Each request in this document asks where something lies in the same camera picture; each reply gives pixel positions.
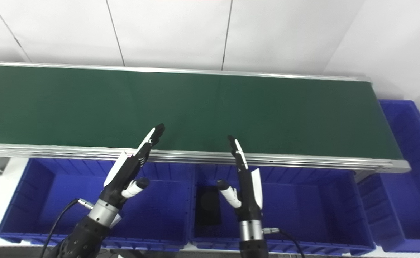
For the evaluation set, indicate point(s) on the black part in bin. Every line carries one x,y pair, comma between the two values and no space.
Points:
208,211

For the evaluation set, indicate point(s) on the blue plastic bin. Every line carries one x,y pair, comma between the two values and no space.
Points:
407,161
303,208
66,204

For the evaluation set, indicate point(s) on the green conveyor belt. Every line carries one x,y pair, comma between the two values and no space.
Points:
203,107

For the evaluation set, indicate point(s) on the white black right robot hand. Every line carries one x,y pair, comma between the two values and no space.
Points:
247,200

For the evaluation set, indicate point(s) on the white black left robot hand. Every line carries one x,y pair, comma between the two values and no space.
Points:
124,175

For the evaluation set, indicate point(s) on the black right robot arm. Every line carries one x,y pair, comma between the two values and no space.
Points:
252,236

